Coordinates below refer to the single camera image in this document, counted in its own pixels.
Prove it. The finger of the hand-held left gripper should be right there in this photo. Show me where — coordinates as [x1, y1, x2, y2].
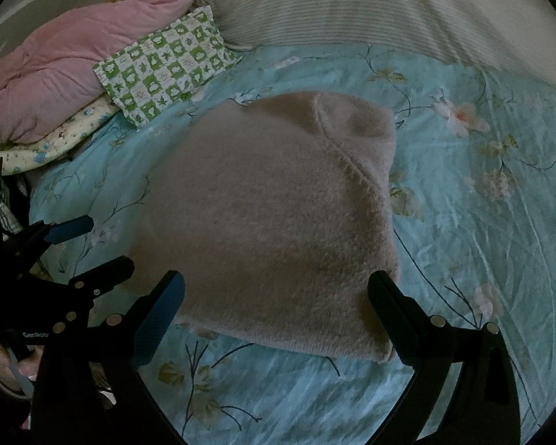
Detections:
[8, 215, 95, 261]
[46, 256, 135, 334]

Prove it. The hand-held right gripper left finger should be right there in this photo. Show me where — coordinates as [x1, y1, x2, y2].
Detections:
[30, 269, 186, 445]

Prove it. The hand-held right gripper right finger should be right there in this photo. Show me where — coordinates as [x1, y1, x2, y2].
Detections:
[367, 270, 522, 445]

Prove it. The beige fleece sweater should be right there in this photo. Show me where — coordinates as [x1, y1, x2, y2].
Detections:
[132, 92, 401, 362]

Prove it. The person's left hand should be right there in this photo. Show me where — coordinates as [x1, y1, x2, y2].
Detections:
[11, 345, 43, 381]

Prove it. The cream cartoon print blanket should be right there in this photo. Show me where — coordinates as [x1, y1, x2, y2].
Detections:
[0, 99, 121, 176]

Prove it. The light blue floral bed sheet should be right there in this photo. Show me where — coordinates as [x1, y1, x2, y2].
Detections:
[28, 44, 556, 445]

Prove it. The pink quilt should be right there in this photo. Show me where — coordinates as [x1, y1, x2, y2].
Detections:
[0, 0, 214, 146]

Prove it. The green checkered pillow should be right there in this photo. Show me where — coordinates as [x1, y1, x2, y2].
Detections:
[93, 6, 242, 128]

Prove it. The white striped blanket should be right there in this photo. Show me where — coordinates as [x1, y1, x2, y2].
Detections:
[199, 0, 556, 98]

